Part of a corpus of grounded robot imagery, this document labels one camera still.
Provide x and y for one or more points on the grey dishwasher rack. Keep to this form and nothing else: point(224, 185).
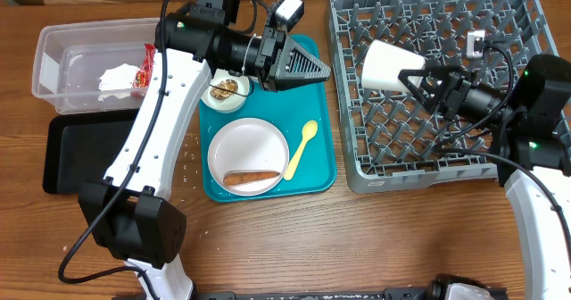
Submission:
point(389, 141)

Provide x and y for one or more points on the fried sausage stick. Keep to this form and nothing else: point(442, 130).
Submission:
point(244, 177)

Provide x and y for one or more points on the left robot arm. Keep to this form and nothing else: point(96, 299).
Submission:
point(129, 211)

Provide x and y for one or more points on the white bowl with food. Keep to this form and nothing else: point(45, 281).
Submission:
point(235, 102)

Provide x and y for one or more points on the yellow plastic spoon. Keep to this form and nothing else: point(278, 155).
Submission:
point(309, 131)

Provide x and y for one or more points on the black plastic tray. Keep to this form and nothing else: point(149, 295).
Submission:
point(82, 146)

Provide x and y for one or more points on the white napkin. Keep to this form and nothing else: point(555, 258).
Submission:
point(118, 78)

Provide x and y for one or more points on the teal serving tray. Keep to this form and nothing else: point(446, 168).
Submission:
point(288, 111)

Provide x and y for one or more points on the clear plastic bin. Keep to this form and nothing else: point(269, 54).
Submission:
point(70, 59)

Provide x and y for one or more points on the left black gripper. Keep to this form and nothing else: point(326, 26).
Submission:
point(291, 52)

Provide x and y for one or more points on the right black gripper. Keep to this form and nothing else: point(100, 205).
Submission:
point(453, 87)

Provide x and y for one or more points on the white paper cup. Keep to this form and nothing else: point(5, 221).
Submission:
point(383, 63)

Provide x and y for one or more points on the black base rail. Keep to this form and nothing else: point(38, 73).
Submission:
point(390, 293)

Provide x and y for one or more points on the red snack wrapper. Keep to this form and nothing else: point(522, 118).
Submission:
point(144, 74)

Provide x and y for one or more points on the brown food scrap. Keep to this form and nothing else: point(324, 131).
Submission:
point(224, 90)

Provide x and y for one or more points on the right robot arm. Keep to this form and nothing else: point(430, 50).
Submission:
point(529, 148)

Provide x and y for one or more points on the white round plate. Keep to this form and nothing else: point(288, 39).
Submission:
point(248, 144)

